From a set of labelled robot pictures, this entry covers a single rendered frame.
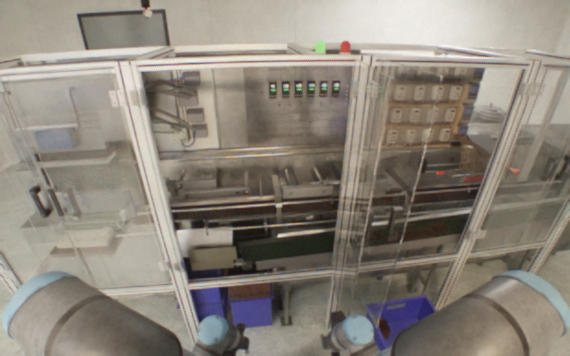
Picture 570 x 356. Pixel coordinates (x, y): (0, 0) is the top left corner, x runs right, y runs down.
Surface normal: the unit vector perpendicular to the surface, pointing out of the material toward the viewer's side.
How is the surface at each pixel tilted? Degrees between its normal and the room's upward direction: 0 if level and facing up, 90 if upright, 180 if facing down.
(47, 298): 3
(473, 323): 28
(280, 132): 90
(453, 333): 37
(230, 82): 90
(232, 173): 90
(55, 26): 90
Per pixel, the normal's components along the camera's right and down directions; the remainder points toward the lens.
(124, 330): 0.61, -0.69
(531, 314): 0.17, -0.60
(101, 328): 0.45, -0.67
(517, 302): 0.04, -0.83
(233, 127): 0.13, 0.48
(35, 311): -0.15, -0.63
